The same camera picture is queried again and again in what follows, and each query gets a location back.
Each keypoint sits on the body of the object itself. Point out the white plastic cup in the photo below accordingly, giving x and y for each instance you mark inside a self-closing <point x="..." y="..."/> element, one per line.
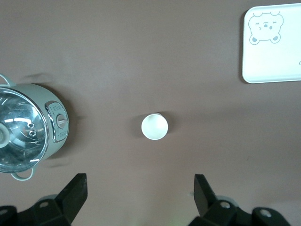
<point x="154" y="126"/>

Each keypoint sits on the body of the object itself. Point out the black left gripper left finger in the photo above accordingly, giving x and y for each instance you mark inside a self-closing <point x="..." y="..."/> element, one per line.
<point x="68" y="200"/>

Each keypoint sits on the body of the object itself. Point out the glass pot lid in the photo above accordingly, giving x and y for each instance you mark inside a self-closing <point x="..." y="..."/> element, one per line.
<point x="21" y="131"/>

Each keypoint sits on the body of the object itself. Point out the white tray with bear print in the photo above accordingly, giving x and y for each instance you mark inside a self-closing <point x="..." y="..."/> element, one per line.
<point x="270" y="63"/>

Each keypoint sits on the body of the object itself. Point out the pale green electric cooking pot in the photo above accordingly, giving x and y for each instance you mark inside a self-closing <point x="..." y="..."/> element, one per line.
<point x="53" y="146"/>

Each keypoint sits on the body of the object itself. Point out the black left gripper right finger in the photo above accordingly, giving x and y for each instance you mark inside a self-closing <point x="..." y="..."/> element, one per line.
<point x="204" y="200"/>

